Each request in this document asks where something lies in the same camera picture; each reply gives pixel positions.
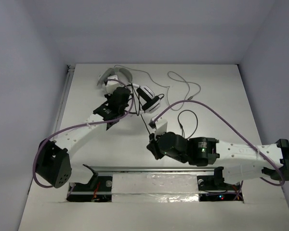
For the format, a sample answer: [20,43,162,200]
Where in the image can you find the black white headphones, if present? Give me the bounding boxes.
[128,83,164,116]

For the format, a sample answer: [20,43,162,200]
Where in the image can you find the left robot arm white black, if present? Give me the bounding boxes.
[32,87,133,188]

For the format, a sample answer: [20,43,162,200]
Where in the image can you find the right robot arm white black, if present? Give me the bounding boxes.
[146,132,289,189]

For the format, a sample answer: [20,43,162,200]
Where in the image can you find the grey white headphones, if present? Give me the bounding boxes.
[97,66,133,95]

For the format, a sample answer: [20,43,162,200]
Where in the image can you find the white foam block with tape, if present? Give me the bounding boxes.
[111,173,199,203]

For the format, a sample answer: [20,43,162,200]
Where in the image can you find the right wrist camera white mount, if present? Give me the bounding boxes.
[149,116,168,139]

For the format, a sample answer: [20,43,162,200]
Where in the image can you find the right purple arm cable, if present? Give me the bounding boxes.
[150,100,286,187]

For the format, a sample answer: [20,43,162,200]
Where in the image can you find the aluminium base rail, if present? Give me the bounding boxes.
[92,166,214,174]

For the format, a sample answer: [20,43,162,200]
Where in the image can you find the grey headphone cable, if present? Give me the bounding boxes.
[114,64,202,111]

